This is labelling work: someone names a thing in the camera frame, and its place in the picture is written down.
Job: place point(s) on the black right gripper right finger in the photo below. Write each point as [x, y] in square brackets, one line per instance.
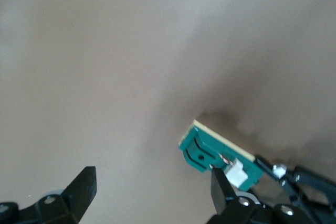
[221, 197]

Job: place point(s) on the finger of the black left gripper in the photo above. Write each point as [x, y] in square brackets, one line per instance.
[309, 184]

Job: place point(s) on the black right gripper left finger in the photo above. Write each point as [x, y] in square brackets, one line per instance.
[78, 195]

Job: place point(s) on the green load switch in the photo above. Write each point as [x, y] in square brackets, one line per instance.
[202, 145]

